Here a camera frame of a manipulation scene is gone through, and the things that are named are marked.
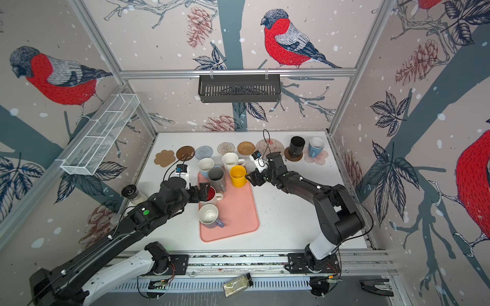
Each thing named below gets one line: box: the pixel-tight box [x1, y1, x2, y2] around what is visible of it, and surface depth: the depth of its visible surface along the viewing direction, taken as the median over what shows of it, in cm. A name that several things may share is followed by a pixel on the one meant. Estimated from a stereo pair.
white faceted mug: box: [222, 152, 246, 171], surface depth 97 cm
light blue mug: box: [197, 157, 216, 180], surface depth 97 cm
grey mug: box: [207, 166, 227, 201], surface depth 91 cm
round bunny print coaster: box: [255, 138, 285, 160], surface depth 116 cm
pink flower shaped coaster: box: [303, 149, 329, 166], surface depth 109 cm
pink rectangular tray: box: [199, 176, 260, 243], surface depth 87 cm
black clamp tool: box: [358, 278, 394, 297], surface depth 69 cm
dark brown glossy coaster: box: [176, 145, 196, 162], surface depth 113 cm
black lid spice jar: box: [121, 184, 149, 206], surface depth 85 cm
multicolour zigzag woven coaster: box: [216, 141, 235, 155], surface depth 116 cm
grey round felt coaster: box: [195, 145, 214, 161], surface depth 113 cm
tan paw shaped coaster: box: [153, 149, 176, 168], surface depth 112 cm
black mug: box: [288, 135, 306, 159], surface depth 106 cm
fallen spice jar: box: [222, 272, 254, 298], surface depth 67 cm
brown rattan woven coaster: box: [236, 140, 256, 156], surface depth 116 cm
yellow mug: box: [229, 165, 249, 189], surface depth 94 cm
